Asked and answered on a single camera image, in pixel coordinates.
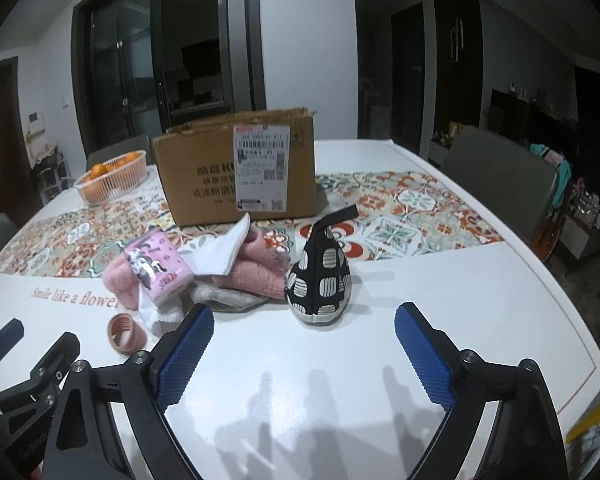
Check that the dusty pink knitted cloth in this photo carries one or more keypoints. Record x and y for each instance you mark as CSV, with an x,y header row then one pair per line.
x,y
258,269

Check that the black white patterned pouch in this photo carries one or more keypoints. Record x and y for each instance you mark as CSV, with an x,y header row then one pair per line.
x,y
318,286

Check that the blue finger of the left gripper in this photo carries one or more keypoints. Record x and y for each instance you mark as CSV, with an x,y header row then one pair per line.
x,y
55,359
10,334

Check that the grey chair behind basket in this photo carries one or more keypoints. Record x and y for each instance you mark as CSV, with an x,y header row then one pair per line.
x,y
120,148

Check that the brown cardboard box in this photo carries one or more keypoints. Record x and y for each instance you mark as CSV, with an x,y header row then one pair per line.
x,y
216,169

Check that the white plastic fruit basket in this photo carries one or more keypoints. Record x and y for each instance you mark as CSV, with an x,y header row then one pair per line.
x,y
126,172

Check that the colourful patterned table runner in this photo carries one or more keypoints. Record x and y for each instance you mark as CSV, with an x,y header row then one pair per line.
x,y
400,214

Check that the orange fruit in basket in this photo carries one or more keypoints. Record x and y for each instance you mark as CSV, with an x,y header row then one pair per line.
x,y
98,170

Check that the pink cartoon tissue pack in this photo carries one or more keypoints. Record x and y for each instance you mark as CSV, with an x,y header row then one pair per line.
x,y
157,264

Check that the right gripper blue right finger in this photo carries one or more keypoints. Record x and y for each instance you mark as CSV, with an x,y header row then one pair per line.
x,y
431,353

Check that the pink hair band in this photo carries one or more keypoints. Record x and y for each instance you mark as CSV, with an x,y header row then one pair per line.
x,y
125,335

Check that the grey chair right side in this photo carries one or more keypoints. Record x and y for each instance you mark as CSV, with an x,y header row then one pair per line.
x,y
514,184

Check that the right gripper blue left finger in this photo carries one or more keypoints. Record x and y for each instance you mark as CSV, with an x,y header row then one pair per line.
x,y
177,354

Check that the white towel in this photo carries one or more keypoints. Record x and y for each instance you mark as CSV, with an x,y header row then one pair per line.
x,y
216,255

